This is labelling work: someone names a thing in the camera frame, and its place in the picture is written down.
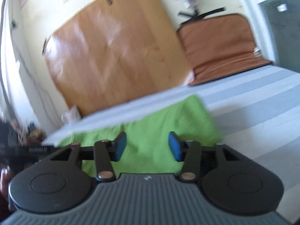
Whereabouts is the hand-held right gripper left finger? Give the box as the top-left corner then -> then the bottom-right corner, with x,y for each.
48,132 -> 127,183

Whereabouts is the black cushion strap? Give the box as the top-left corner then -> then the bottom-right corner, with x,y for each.
196,7 -> 226,20
178,10 -> 200,20

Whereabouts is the brown perforated seat cushion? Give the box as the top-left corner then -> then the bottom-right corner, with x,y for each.
176,13 -> 273,86

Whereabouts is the wood pattern board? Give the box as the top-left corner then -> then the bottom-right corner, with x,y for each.
43,0 -> 195,118

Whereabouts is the person's left hand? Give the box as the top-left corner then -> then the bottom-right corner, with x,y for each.
0,166 -> 15,212

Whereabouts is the pile of bedside clutter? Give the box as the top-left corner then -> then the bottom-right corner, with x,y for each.
13,121 -> 46,144

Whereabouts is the white enamel mug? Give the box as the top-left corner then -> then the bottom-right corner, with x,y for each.
61,105 -> 81,125

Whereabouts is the frosted glass door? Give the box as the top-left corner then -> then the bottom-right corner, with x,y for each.
231,0 -> 300,73

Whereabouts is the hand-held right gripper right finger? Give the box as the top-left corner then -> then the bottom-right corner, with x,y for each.
168,132 -> 245,183

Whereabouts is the dark wall cable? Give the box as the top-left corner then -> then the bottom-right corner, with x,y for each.
9,16 -> 60,125

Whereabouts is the navy green striped knit sweater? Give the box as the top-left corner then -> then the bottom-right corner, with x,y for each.
56,94 -> 224,177

